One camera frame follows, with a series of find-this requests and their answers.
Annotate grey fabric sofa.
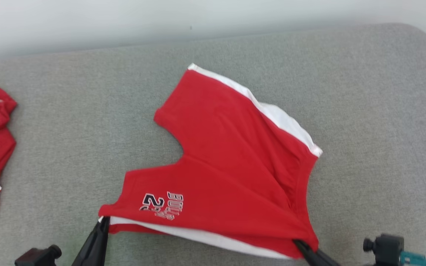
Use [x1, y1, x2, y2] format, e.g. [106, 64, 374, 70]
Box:
[0, 23, 426, 266]

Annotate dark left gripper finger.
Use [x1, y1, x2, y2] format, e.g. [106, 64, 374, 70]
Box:
[95, 217, 110, 266]
[72, 220, 105, 266]

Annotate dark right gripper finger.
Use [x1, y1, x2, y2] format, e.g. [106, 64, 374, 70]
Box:
[299, 239, 341, 266]
[293, 239, 325, 266]

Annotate red Bulls 23 shorts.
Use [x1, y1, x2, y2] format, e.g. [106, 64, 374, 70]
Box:
[98, 64, 324, 260]

